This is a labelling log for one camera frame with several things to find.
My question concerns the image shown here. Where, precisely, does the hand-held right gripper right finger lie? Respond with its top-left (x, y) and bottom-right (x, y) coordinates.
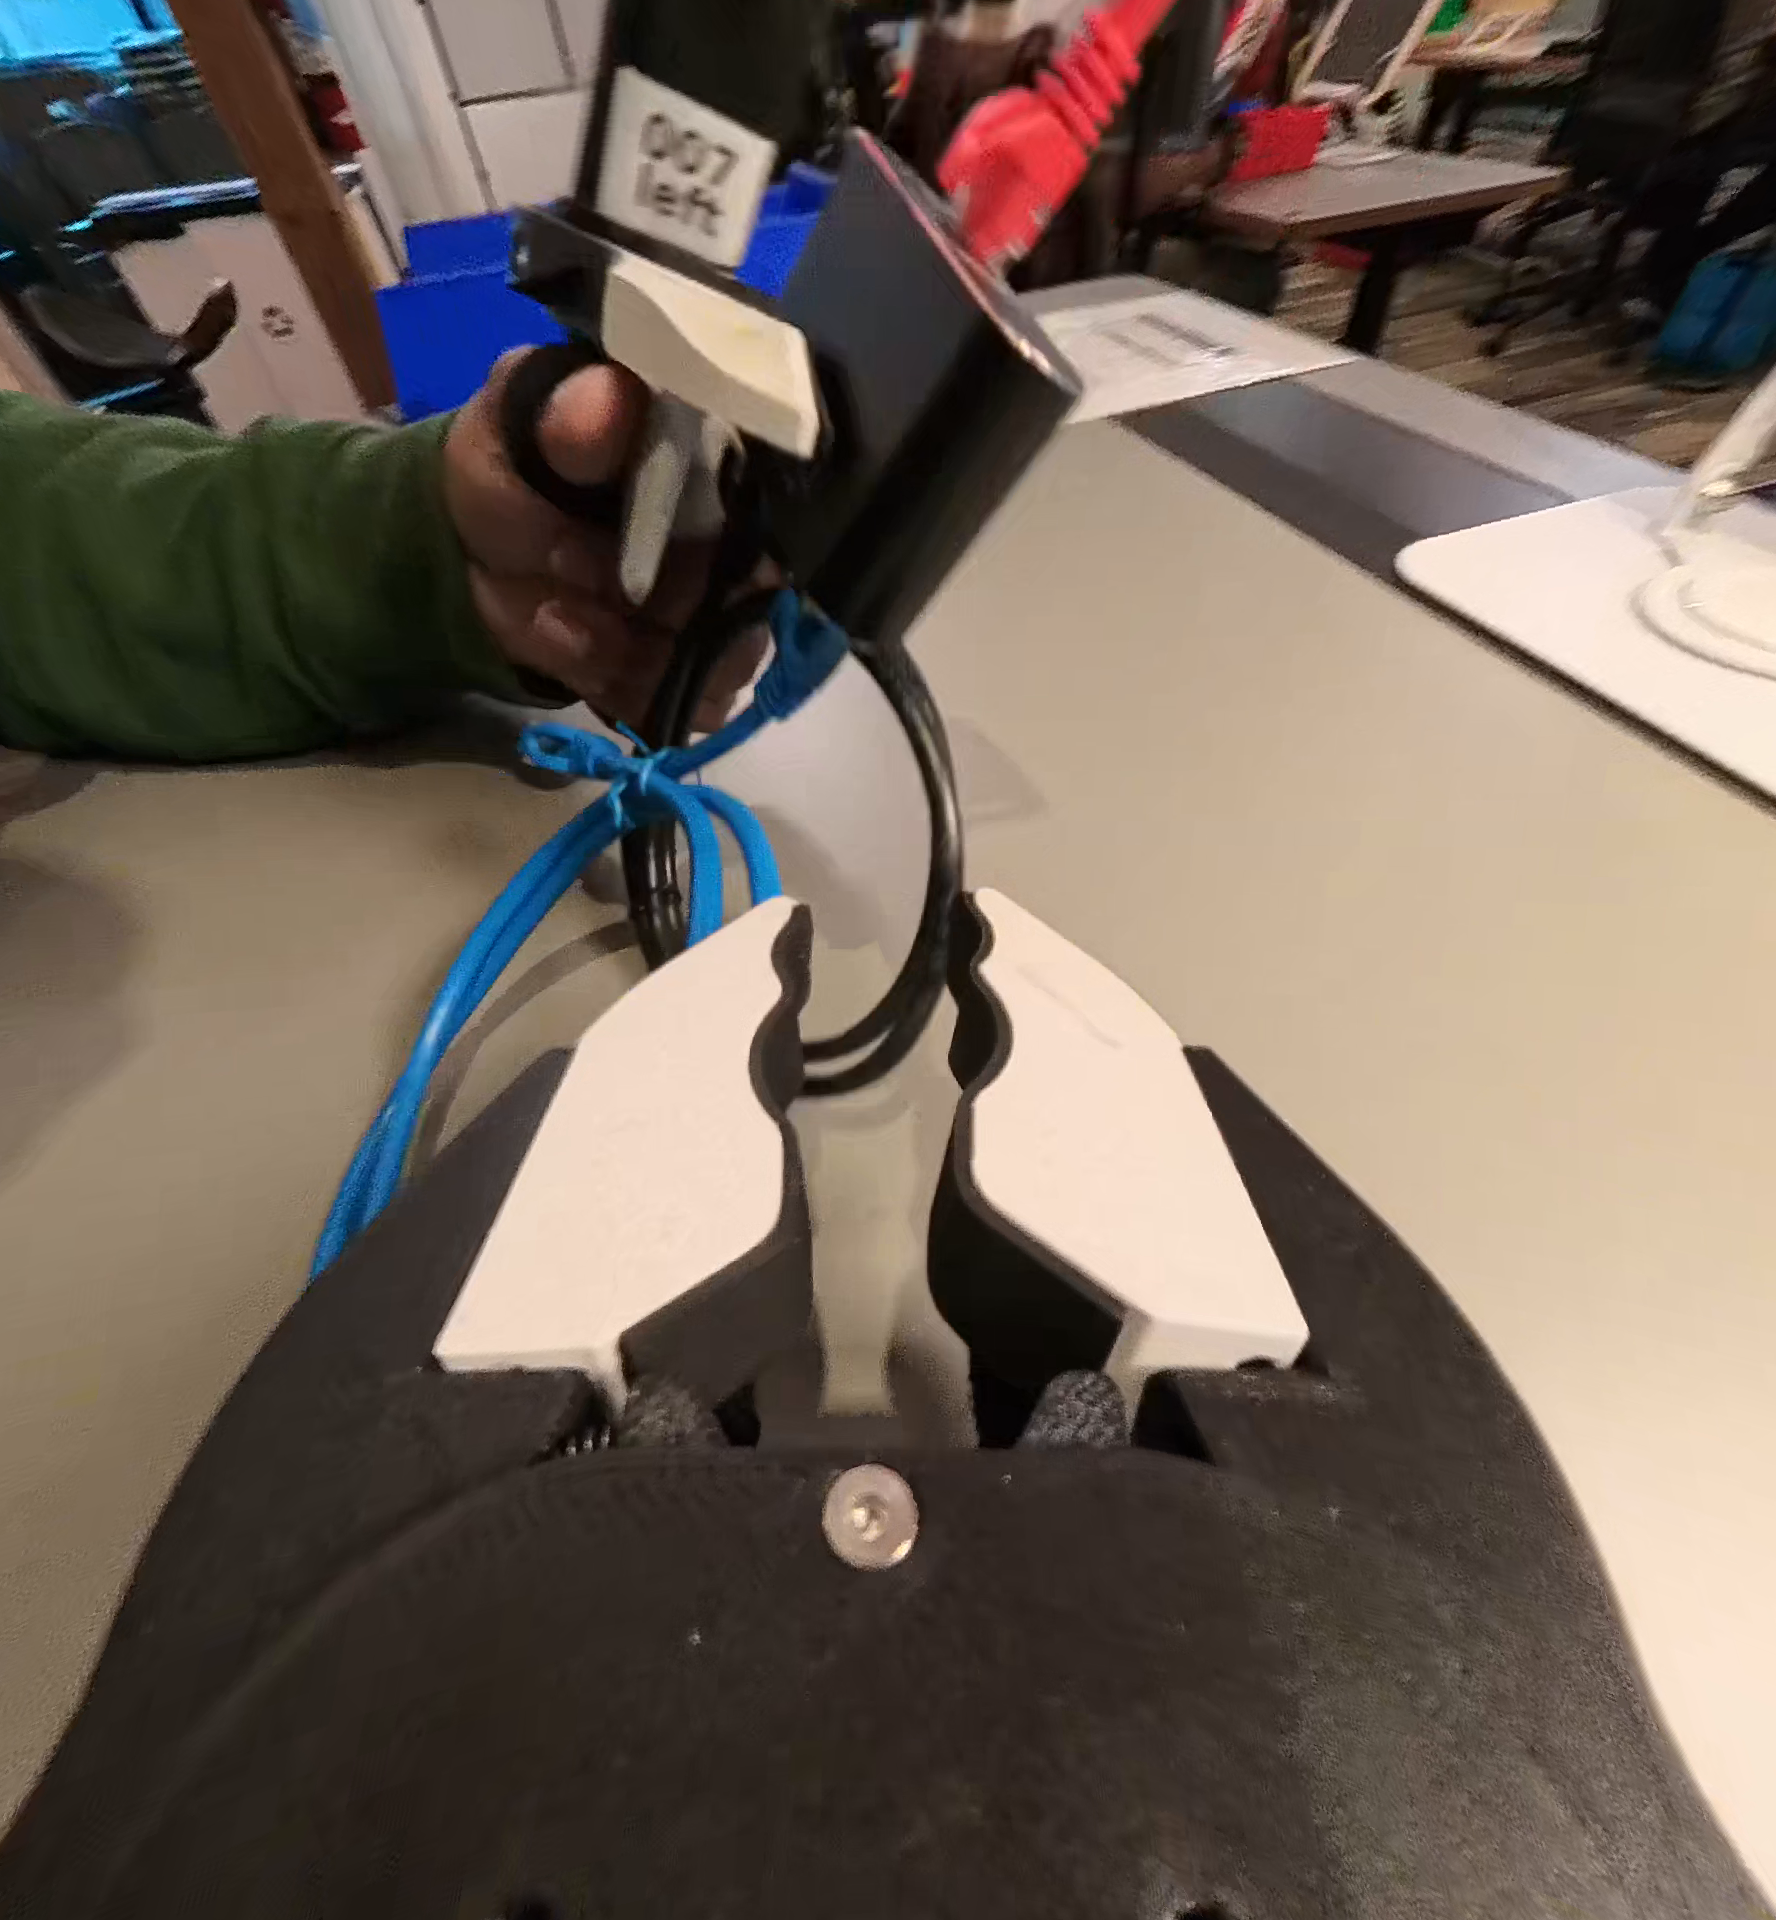
top-left (931, 884), bottom-right (1313, 1405)

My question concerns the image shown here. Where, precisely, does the black network switch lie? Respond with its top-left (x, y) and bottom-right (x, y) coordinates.
top-left (739, 128), bottom-right (1085, 647)

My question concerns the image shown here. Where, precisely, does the person's left forearm green sleeve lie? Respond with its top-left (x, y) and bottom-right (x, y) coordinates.
top-left (0, 360), bottom-right (532, 785)

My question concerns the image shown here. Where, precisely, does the white recycling cabinet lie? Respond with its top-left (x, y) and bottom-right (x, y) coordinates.
top-left (121, 197), bottom-right (385, 432)

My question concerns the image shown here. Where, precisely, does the person's left hand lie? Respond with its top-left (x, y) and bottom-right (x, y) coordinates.
top-left (442, 358), bottom-right (772, 742)

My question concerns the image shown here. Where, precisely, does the blue storage bin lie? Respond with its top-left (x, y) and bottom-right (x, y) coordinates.
top-left (376, 161), bottom-right (837, 425)

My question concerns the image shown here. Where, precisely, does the red ethernet cable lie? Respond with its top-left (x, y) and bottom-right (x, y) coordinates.
top-left (938, 0), bottom-right (1183, 270)

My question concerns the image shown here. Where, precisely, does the brown stool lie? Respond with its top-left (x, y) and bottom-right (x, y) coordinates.
top-left (20, 276), bottom-right (241, 425)

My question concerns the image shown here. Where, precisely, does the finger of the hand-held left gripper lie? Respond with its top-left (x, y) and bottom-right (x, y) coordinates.
top-left (599, 253), bottom-right (829, 461)

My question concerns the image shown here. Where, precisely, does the black ethernet cable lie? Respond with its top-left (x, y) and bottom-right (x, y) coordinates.
top-left (620, 599), bottom-right (970, 1092)

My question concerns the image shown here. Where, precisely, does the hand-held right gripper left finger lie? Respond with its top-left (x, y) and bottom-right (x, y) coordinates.
top-left (434, 895), bottom-right (820, 1411)

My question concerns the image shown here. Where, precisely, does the printed paper sheet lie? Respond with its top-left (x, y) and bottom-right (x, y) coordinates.
top-left (1026, 283), bottom-right (1358, 425)

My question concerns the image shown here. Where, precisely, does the wooden work table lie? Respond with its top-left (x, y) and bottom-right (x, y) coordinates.
top-left (1199, 148), bottom-right (1570, 358)

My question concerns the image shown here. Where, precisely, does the white rounded board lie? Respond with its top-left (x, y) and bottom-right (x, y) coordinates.
top-left (1397, 485), bottom-right (1776, 843)

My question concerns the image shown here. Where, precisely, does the blue ethernet cable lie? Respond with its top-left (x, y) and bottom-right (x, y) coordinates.
top-left (313, 592), bottom-right (855, 1282)

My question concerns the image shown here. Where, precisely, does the wooden post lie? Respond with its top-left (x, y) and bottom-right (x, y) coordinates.
top-left (168, 0), bottom-right (398, 410)

